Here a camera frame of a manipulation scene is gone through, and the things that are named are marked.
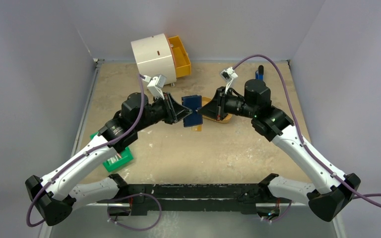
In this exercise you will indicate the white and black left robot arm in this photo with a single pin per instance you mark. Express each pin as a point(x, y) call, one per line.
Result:
point(58, 193)

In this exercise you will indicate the orange oval tray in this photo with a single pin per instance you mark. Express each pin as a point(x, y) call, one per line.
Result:
point(227, 118)

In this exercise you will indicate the cards in green bin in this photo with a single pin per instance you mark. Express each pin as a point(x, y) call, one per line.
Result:
point(116, 160)

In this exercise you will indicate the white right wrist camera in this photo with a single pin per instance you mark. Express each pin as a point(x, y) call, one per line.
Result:
point(229, 76)

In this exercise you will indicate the aluminium frame rail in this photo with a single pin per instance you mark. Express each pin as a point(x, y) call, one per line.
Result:
point(82, 123)

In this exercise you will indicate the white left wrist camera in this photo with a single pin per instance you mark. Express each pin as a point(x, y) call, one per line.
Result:
point(155, 85)

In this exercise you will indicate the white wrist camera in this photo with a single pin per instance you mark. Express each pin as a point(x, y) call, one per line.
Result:
point(229, 76)
point(155, 85)

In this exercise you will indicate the green plastic bin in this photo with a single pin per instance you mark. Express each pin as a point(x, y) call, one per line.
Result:
point(126, 154)

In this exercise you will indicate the yellow open drawer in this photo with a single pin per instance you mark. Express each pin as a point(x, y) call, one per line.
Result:
point(181, 58)

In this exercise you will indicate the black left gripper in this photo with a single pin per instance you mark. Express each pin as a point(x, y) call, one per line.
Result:
point(174, 111)

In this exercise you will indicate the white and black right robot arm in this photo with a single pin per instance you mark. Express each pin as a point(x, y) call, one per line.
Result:
point(330, 189)

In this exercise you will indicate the blue leather card holder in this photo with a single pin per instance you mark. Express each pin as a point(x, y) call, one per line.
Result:
point(194, 103)

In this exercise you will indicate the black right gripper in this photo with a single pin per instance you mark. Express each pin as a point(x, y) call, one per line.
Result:
point(222, 105)

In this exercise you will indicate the blue and black stapler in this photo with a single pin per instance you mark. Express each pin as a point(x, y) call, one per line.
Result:
point(259, 74)

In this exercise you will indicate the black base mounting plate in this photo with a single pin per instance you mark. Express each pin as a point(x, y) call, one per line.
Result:
point(245, 198)

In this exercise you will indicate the white cylindrical drawer cabinet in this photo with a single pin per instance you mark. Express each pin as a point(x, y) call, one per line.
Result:
point(153, 55)

